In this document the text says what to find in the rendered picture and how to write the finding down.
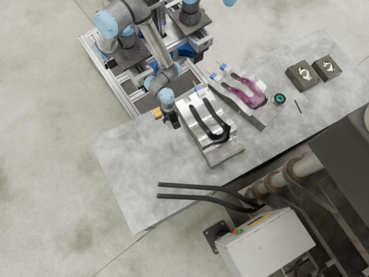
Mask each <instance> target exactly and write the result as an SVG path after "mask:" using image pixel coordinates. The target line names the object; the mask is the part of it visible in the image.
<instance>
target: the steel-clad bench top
mask: <svg viewBox="0 0 369 277"><path fill-rule="evenodd" d="M327 54H329V55H330V57H331V58H332V59H333V60H334V61H335V62H336V64H337V65H338V66H339V67H340V68H341V70H342V71H343V72H342V73H341V74H340V75H339V76H337V77H335V78H333V79H332V80H329V81H327V82H325V83H324V82H323V80H322V79H321V78H320V79H321V81H320V82H319V83H318V84H317V85H316V86H314V87H312V88H310V89H308V90H306V91H304V92H302V93H300V92H299V91H298V89H297V88H296V87H295V86H294V84H293V83H292V82H291V80H290V79H289V77H288V76H287V75H286V74H285V71H286V70H287V68H288V67H289V66H291V65H293V64H295V63H297V62H299V61H301V60H303V59H305V60H306V61H307V62H308V64H309V65H310V66H311V65H312V63H313V62H314V61H316V60H317V59H319V58H321V57H323V56H325V55H327ZM311 67H312V66H311ZM240 68H241V69H243V70H244V71H246V72H249V73H252V74H254V75H256V76H257V77H258V78H259V79H260V80H261V81H262V82H263V83H264V84H265V85H266V86H267V87H268V88H269V89H270V90H271V91H273V92H274V91H275V90H277V91H278V92H279V93H281V94H283V95H285V97H286V98H287V99H288V100H289V102H288V103H287V105H286V106H285V107H284V108H283V109H282V110H281V111H280V112H279V113H278V114H277V115H276V117H275V118H274V119H273V120H272V121H271V122H270V123H269V124H268V125H267V127H265V128H264V129H263V131H262V132H261V131H259V130H258V129H257V128H256V127H255V126H254V125H252V124H251V123H250V122H248V121H247V120H246V119H245V118H244V117H242V116H241V115H240V114H238V112H237V111H235V110H234V109H233V108H232V107H231V106H229V105H228V104H227V103H226V102H225V101H224V100H222V99H221V98H220V97H219V96H218V95H217V94H215V93H214V92H213V91H212V90H211V89H210V91H211V93H212V94H213V95H214V97H215V99H216V100H217V102H218V104H219V105H220V107H221V109H222V110H223V111H224V112H225V113H226V114H227V115H228V116H229V117H230V118H231V119H232V121H233V122H234V123H235V125H236V127H237V128H238V129H237V135H238V137H239V138H240V140H241V142H242V143H243V144H244V146H245V148H246V149H245V150H244V151H243V152H241V153H239V154H237V155H236V156H234V157H232V158H230V159H228V160H226V161H225V162H223V163H221V164H219V165H217V166H215V167H213V168H212V169H210V167H209V165H208V163H207V162H206V160H205V158H204V157H203V155H202V153H201V151H200V150H199V148H198V146H197V145H196V143H195V142H194V140H191V138H192V136H191V135H190V133H189V131H188V129H187V128H186V126H185V124H184V122H183V121H182V119H181V117H180V116H178V120H179V122H180V124H181V127H180V128H178V129H171V130H170V129H169V128H168V126H167V125H165V124H164V123H163V119H162V118H160V119H158V120H156V121H155V119H154V117H153V115H152V113H151V111H148V112H146V113H144V114H142V115H140V116H138V117H136V118H134V119H132V120H130V121H128V122H125V123H123V124H121V125H119V126H117V127H115V128H113V129H111V130H109V131H107V132H105V133H103V134H101V135H99V136H97V137H95V138H92V139H90V142H91V144H92V147H93V149H94V151H95V153H96V155H97V158H98V160H99V162H100V164H101V166H102V168H103V171H104V173H105V176H106V177H107V179H108V182H109V184H110V186H111V189H112V191H113V193H114V195H115V197H116V200H117V202H118V204H119V206H120V208H121V210H122V213H123V215H124V217H125V219H126V221H127V224H128V226H129V228H130V230H131V232H132V235H135V234H137V233H139V232H141V231H142V230H144V229H146V228H148V227H150V226H151V225H153V224H155V223H157V222H159V221H160V220H162V219H164V218H166V217H168V216H169V215H171V214H173V213H174V212H176V211H178V210H180V209H182V208H183V207H185V206H187V205H189V204H191V203H192V202H194V201H196V200H178V199H166V198H155V194H156V193H164V194H177V195H200V196H205V195H207V194H209V193H210V192H212V190H196V189H180V188H172V187H157V185H156V184H157V182H169V183H178V184H195V185H211V186H223V185H224V184H226V183H228V182H230V181H232V180H233V179H235V178H237V177H239V176H241V175H242V174H244V173H246V172H248V171H249V170H251V169H253V168H255V167H257V166H258V165H260V164H262V163H263V162H265V161H267V160H269V159H271V158H272V157H274V156H276V155H278V154H280V153H281V152H283V151H285V150H287V149H289V148H290V147H292V146H294V145H296V144H297V143H299V142H301V141H303V140H304V139H306V138H308V137H310V136H312V135H313V134H315V133H317V132H319V131H321V130H322V129H324V128H326V127H328V126H330V125H331V124H333V123H335V122H336V121H339V120H340V119H341V118H343V117H344V116H346V115H347V114H349V113H351V112H352V111H354V110H356V109H358V108H360V107H362V106H363V105H365V104H366V103H368V102H369V80H368V79H367V77H366V76H365V75H364V74H363V73H362V72H361V71H360V70H359V68H358V67H357V66H356V65H355V64H354V63H353V62H352V61H351V59H350V58H349V57H348V56H347V55H346V54H345V53H344V52H343V50H342V49H341V48H340V47H339V46H338V45H337V44H336V42H335V41H334V40H333V39H332V38H331V37H330V35H329V34H328V33H327V32H326V31H325V30H324V29H323V28H320V29H318V30H316V31H314V32H312V33H310V34H308V35H305V36H303V37H301V38H299V39H297V40H295V41H293V42H291V43H289V44H287V45H285V46H283V47H281V48H279V49H277V50H275V51H272V52H270V53H268V54H266V55H264V56H262V57H260V58H258V59H256V60H254V61H252V62H250V63H248V64H246V65H244V66H242V67H240ZM313 70H314V69H313ZM315 73H316V72H315ZM318 76H319V75H318ZM294 100H296V102H297V104H298V106H299V108H300V110H301V112H302V114H303V116H304V117H302V115H301V113H300V111H299V109H298V107H297V105H296V103H295V101H294Z"/></svg>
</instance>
